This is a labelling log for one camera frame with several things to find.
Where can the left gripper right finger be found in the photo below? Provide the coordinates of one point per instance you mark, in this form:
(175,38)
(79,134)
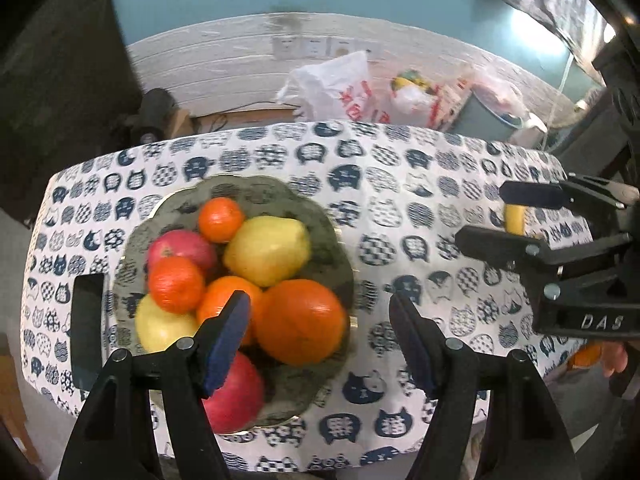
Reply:
(525,437)

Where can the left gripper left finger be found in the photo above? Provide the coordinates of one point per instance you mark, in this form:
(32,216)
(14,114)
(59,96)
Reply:
(113,436)

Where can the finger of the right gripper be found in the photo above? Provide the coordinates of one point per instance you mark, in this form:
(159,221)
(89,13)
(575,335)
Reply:
(582,291)
(574,192)

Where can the banana with sticker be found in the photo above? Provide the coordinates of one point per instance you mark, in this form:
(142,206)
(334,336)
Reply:
(514,219)

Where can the red apple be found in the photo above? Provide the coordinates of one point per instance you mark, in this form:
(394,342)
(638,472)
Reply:
(237,403)
(183,243)

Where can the small tangerine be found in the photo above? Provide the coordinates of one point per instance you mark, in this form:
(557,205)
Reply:
(176,284)
(218,293)
(219,219)

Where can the large orange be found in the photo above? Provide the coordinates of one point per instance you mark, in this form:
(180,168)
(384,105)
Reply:
(299,322)

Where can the yellow green pear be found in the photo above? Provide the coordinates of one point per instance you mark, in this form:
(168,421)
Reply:
(267,250)

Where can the white kettle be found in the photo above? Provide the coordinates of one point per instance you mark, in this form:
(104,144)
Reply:
(532,132)

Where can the blue trash bin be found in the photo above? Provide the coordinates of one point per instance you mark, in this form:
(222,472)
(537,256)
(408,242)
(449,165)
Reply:
(479,121)

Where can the black smartphone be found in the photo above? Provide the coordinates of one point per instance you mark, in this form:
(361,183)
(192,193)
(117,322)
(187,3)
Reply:
(86,329)

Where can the green glass plate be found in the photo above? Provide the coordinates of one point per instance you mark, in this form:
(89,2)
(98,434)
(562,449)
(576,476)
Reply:
(289,390)

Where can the cat pattern tablecloth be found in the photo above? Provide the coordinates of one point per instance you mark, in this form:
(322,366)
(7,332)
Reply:
(395,195)

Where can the white plastic shopping bag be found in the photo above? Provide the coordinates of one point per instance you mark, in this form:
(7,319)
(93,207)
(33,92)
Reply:
(335,89)

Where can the black speaker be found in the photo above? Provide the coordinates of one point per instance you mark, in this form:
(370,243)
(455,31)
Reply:
(155,114)

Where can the black hanging cloth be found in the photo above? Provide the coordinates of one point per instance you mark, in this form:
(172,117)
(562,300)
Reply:
(68,93)

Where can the wall socket strip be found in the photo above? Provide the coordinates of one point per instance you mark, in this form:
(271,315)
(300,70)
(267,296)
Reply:
(303,47)

